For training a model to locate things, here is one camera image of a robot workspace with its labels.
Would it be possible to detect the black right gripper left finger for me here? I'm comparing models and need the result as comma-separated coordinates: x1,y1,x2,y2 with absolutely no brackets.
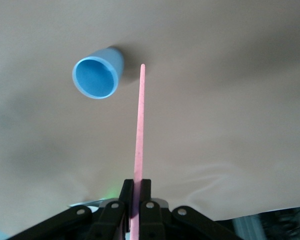
4,178,135,240

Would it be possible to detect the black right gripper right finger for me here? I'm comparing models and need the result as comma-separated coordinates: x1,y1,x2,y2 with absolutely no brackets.
139,178,242,240

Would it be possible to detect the pink chopstick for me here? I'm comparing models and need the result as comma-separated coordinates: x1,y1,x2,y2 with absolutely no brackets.
129,63,147,240

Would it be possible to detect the blue cup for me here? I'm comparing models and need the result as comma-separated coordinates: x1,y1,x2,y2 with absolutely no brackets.
71,46,125,100

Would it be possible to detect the metal base plate left arm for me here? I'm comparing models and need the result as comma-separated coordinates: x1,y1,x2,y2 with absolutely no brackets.
66,196,170,210

